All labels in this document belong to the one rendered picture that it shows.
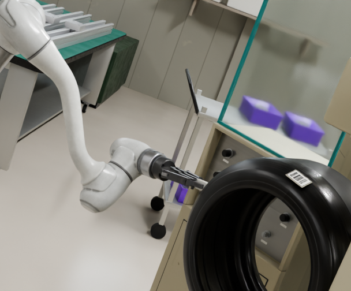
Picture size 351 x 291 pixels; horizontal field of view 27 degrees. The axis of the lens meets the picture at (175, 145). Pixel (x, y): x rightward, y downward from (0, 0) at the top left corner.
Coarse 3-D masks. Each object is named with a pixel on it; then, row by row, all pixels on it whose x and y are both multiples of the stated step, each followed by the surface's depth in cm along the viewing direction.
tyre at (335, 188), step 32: (256, 160) 199; (288, 160) 197; (224, 192) 201; (256, 192) 226; (288, 192) 188; (320, 192) 186; (192, 224) 209; (224, 224) 228; (256, 224) 228; (320, 224) 181; (192, 256) 208; (224, 256) 229; (320, 256) 181; (192, 288) 208; (224, 288) 224; (256, 288) 225; (320, 288) 180
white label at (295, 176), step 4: (292, 172) 189; (296, 172) 190; (288, 176) 188; (292, 176) 188; (296, 176) 188; (300, 176) 188; (304, 176) 189; (292, 180) 187; (296, 180) 187; (300, 180) 187; (304, 180) 187; (308, 180) 187; (300, 184) 186; (304, 184) 186; (308, 184) 186
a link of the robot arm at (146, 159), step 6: (150, 150) 236; (144, 156) 234; (150, 156) 233; (156, 156) 233; (138, 162) 235; (144, 162) 233; (150, 162) 232; (138, 168) 236; (144, 168) 233; (150, 168) 232; (144, 174) 235; (150, 174) 233
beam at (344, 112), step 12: (348, 60) 151; (348, 72) 150; (348, 84) 150; (336, 96) 152; (348, 96) 150; (336, 108) 152; (348, 108) 150; (324, 120) 154; (336, 120) 152; (348, 120) 150; (348, 132) 150
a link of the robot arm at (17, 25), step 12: (12, 0) 220; (0, 12) 218; (12, 12) 218; (24, 12) 220; (36, 12) 228; (0, 24) 219; (12, 24) 218; (24, 24) 219; (36, 24) 222; (12, 36) 220; (24, 36) 219; (36, 36) 221; (48, 36) 225; (24, 48) 221; (36, 48) 221
